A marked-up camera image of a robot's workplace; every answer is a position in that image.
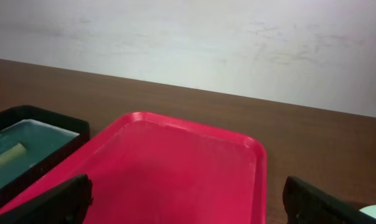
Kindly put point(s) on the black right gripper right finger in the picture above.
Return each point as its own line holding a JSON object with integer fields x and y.
{"x": 306, "y": 204}

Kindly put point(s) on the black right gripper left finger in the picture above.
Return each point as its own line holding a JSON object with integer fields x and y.
{"x": 67, "y": 202}

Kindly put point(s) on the yellow green sponge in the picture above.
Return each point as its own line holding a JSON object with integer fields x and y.
{"x": 11, "y": 154}

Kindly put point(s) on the dark green water tray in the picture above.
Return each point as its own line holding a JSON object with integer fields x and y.
{"x": 48, "y": 137}

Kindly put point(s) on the red plastic tray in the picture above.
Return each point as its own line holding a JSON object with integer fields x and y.
{"x": 150, "y": 168}

